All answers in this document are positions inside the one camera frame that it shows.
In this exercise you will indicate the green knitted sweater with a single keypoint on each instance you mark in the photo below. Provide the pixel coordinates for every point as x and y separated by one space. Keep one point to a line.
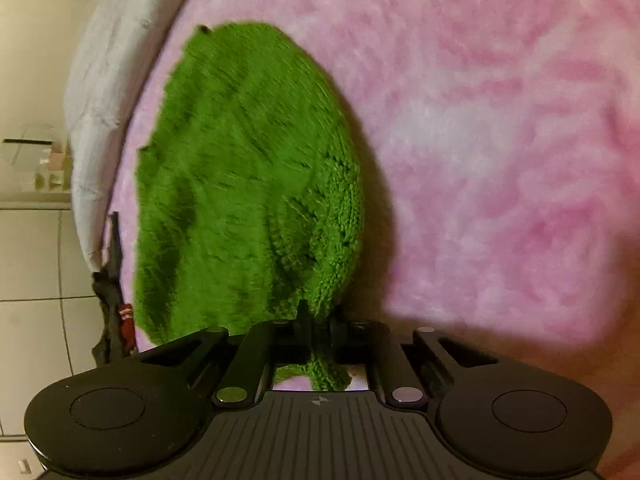
240 160

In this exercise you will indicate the black clothing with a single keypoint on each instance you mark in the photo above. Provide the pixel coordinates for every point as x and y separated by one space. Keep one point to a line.
107 285

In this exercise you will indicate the pink fluffy blanket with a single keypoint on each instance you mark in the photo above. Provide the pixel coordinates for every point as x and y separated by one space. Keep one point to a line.
475 160

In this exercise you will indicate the red cloth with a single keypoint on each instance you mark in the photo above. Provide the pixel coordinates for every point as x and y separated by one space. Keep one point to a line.
126 325

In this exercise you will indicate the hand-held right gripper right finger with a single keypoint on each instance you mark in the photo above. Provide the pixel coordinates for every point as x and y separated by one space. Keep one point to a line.
336 332

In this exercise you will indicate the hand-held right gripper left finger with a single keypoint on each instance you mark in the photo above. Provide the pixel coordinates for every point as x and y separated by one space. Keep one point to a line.
301 332

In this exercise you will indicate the white duvet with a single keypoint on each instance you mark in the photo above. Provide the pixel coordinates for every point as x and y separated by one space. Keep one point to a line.
110 60

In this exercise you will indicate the white shelf organiser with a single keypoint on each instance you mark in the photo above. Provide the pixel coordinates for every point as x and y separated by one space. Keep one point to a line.
45 160

